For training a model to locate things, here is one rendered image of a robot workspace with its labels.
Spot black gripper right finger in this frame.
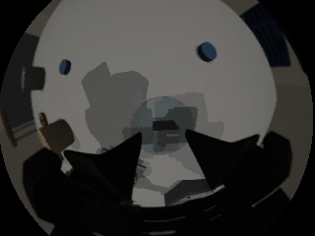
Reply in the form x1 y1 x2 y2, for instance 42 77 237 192
185 129 260 190

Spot brown ring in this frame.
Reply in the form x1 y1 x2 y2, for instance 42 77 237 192
38 113 47 127

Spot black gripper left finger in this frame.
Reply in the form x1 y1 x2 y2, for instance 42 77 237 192
63 133 142 202

